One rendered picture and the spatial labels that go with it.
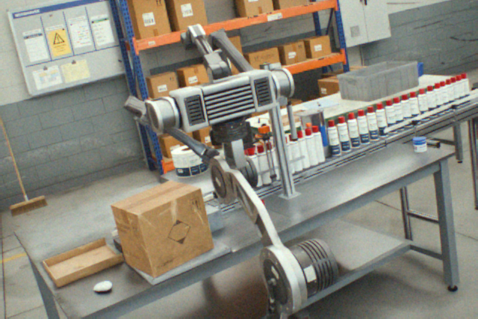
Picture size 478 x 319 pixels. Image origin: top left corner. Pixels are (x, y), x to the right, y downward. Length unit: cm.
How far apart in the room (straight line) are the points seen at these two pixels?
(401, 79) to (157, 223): 325
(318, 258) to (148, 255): 67
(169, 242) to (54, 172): 507
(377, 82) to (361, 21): 348
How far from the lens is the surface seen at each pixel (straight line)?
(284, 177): 280
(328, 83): 712
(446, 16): 979
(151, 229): 220
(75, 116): 716
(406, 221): 392
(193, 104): 212
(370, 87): 480
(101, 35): 704
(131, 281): 234
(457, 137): 545
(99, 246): 276
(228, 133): 219
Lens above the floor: 181
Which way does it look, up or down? 14 degrees down
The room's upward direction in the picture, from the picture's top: 11 degrees counter-clockwise
